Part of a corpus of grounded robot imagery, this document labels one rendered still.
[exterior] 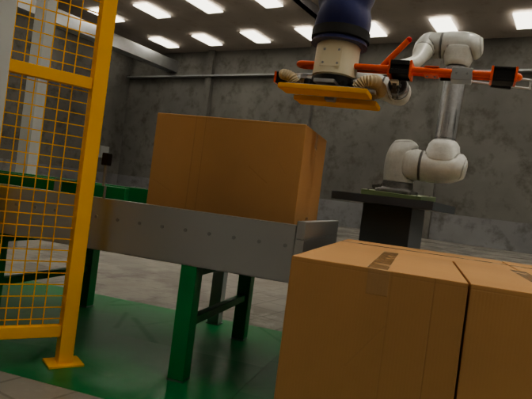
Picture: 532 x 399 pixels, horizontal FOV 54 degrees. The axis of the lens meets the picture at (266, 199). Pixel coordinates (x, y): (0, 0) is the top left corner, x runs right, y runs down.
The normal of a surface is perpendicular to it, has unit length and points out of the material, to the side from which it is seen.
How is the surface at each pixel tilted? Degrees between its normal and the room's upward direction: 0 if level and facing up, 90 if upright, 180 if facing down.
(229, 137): 90
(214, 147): 90
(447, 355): 90
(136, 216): 90
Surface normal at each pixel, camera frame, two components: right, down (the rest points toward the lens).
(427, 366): -0.29, -0.04
